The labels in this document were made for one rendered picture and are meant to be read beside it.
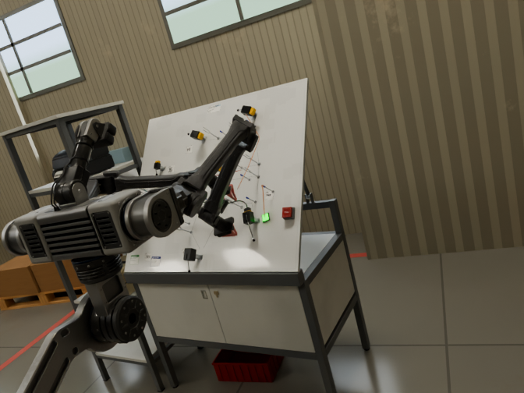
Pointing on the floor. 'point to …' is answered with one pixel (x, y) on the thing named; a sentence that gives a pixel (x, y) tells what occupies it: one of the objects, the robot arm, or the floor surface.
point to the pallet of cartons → (34, 283)
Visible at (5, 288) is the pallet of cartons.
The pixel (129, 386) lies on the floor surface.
